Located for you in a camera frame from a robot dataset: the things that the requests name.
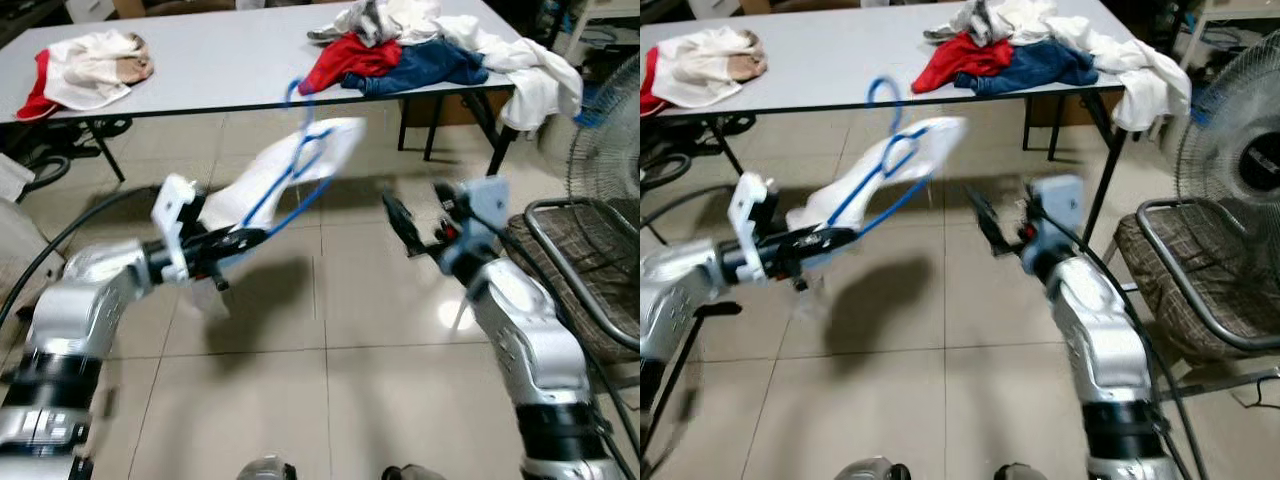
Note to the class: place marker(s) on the cream t-shirt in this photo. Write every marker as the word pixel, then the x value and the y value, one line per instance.
pixel 700 72
pixel 90 75

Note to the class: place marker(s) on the silver right arm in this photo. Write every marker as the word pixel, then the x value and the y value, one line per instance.
pixel 530 340
pixel 1100 340

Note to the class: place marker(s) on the black clothes rack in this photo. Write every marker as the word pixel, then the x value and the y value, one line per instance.
pixel 718 308

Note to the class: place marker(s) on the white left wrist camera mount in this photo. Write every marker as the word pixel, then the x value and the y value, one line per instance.
pixel 172 210
pixel 748 208

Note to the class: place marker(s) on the tan garment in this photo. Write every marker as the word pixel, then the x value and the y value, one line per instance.
pixel 750 60
pixel 135 65

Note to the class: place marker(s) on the white t-shirt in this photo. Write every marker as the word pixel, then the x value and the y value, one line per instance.
pixel 340 140
pixel 945 135

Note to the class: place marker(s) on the brown cardboard box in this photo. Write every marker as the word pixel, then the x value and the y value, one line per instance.
pixel 450 110

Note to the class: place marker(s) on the red t-shirt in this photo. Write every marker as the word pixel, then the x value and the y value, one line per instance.
pixel 345 60
pixel 955 60
pixel 652 95
pixel 35 100

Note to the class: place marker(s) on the black standing fan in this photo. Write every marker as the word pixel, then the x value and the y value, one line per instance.
pixel 610 140
pixel 1255 165

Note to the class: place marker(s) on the blue plastic hanger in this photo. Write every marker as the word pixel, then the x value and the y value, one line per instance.
pixel 896 115
pixel 306 118

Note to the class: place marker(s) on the white side desk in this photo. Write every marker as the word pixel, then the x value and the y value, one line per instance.
pixel 1240 12
pixel 615 8

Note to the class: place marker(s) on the plaid cushion metal chair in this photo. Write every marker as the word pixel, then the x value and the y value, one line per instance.
pixel 1190 270
pixel 590 270

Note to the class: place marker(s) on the grey and white garment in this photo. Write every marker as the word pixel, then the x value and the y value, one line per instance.
pixel 965 20
pixel 350 22

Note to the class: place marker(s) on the silver left arm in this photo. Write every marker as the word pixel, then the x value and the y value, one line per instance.
pixel 680 300
pixel 90 290

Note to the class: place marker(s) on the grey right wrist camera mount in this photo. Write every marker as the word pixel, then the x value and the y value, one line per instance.
pixel 485 215
pixel 1060 215

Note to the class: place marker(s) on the blue denim garment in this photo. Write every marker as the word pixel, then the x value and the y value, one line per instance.
pixel 1040 65
pixel 430 65

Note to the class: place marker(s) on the grey robot right leg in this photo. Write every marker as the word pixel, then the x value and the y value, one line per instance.
pixel 1020 473
pixel 415 473

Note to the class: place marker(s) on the white shirt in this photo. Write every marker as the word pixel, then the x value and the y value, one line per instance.
pixel 530 85
pixel 1140 85

